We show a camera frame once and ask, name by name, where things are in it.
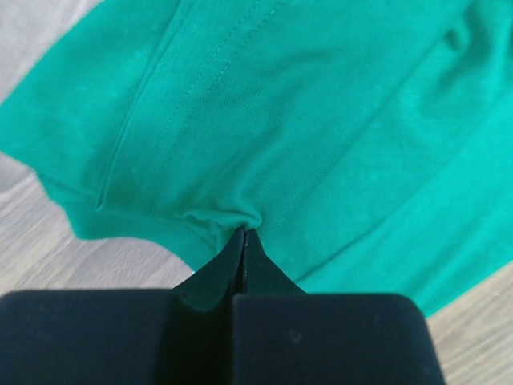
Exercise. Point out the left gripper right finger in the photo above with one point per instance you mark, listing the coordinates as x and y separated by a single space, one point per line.
282 335

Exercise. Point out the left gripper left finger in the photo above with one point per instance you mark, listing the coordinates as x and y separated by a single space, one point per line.
124 336

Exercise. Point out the green t shirt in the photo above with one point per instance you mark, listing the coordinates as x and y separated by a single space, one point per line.
369 143

